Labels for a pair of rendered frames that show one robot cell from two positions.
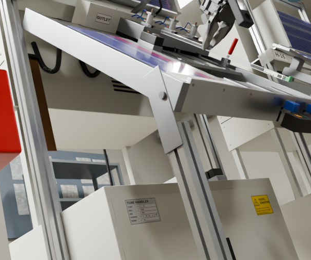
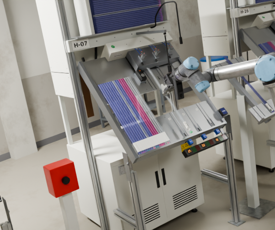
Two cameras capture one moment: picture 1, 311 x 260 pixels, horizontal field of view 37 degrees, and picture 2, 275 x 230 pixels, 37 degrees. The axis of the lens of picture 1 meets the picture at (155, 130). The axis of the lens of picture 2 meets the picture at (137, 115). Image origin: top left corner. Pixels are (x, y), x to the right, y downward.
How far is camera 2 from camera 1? 1.78 m
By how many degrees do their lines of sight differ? 37
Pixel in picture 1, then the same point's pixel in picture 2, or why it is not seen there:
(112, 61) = (114, 126)
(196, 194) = (134, 197)
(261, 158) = not seen: outside the picture
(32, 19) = (81, 71)
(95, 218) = (107, 170)
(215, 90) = (150, 153)
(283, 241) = (193, 161)
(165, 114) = (127, 169)
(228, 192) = not seen: hidden behind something
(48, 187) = (90, 146)
